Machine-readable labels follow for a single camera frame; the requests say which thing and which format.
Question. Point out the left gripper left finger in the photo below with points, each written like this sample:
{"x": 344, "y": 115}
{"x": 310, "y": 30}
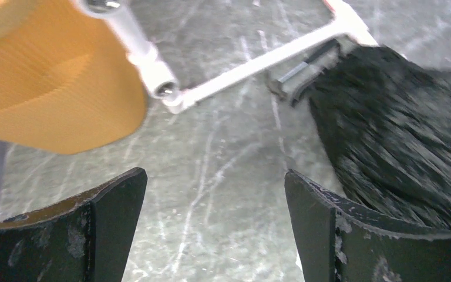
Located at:
{"x": 86, "y": 237}

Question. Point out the white PVC pipe frame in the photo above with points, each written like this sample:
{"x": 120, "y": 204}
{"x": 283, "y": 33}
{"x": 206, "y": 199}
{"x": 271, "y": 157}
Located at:
{"x": 160, "y": 81}

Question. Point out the yellow plastic trash bin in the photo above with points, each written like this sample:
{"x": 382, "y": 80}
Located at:
{"x": 65, "y": 83}

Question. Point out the black trash bag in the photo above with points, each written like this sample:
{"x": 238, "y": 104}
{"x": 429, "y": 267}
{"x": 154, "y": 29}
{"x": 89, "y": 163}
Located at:
{"x": 385, "y": 124}

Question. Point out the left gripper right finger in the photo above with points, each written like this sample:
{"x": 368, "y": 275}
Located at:
{"x": 340, "y": 240}

